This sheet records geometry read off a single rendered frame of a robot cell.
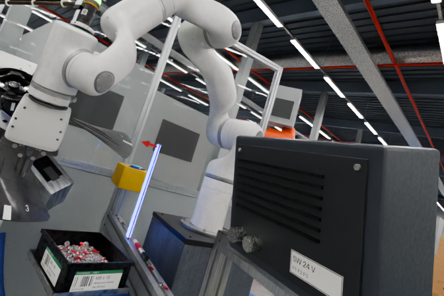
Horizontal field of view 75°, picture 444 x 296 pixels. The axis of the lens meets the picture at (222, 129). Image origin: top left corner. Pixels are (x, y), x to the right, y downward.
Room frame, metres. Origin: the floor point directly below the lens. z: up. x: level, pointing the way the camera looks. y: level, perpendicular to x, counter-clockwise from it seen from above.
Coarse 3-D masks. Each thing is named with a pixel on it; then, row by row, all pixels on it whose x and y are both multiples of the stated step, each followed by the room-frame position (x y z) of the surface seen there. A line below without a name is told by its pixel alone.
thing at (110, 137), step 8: (72, 120) 0.83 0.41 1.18; (80, 120) 0.88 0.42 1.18; (88, 128) 0.85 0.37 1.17; (96, 128) 0.89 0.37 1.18; (104, 128) 1.00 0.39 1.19; (96, 136) 0.84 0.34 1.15; (104, 136) 0.87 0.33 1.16; (112, 136) 0.92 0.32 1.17; (112, 144) 0.86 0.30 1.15; (120, 144) 0.90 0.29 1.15; (128, 144) 0.95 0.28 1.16; (120, 152) 0.86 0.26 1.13; (128, 152) 0.89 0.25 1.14
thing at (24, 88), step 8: (0, 72) 0.76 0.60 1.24; (8, 72) 0.77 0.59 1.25; (16, 72) 0.78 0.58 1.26; (24, 72) 0.79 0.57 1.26; (0, 80) 0.74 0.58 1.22; (8, 80) 0.76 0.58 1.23; (16, 80) 0.78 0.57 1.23; (24, 80) 0.78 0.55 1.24; (0, 88) 0.74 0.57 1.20; (8, 88) 0.75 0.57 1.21; (16, 88) 0.76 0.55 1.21; (24, 88) 0.77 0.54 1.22; (0, 96) 0.72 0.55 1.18; (8, 96) 0.73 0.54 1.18; (16, 96) 0.75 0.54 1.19; (0, 104) 0.74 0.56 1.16; (8, 104) 0.74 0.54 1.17; (16, 104) 0.75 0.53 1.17; (8, 112) 0.77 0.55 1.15
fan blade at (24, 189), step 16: (0, 128) 0.72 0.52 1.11; (0, 144) 0.70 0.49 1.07; (0, 160) 0.69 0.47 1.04; (16, 160) 0.74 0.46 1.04; (0, 176) 0.67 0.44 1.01; (16, 176) 0.72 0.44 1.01; (32, 176) 0.78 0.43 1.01; (0, 192) 0.66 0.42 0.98; (16, 192) 0.70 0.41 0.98; (32, 192) 0.75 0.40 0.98; (0, 208) 0.65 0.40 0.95; (16, 208) 0.69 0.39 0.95; (32, 208) 0.73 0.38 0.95
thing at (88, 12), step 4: (88, 4) 0.83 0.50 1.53; (84, 8) 0.84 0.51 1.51; (88, 8) 0.83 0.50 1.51; (92, 8) 0.84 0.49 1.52; (84, 12) 0.83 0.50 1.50; (88, 12) 0.84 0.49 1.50; (92, 12) 0.84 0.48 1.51; (80, 16) 0.84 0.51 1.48; (84, 16) 0.83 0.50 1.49; (88, 16) 0.84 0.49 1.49; (92, 16) 0.85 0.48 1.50; (80, 20) 0.84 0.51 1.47; (84, 20) 0.84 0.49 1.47; (88, 20) 0.84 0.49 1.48; (88, 24) 0.85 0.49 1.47; (80, 28) 0.84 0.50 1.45
